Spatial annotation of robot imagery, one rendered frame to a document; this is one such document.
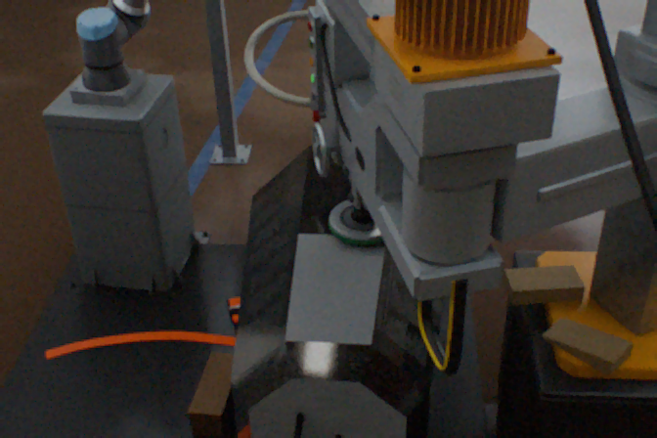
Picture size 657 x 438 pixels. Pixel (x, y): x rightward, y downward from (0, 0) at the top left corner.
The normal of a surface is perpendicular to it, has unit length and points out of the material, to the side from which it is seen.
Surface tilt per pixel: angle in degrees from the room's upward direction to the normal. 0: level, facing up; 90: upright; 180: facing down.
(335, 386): 90
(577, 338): 11
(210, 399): 0
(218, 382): 0
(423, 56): 0
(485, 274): 90
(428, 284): 90
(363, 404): 90
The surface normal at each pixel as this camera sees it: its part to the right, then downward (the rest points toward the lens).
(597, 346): -0.16, -0.89
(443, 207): -0.25, 0.55
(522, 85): 0.23, 0.55
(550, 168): 0.44, 0.50
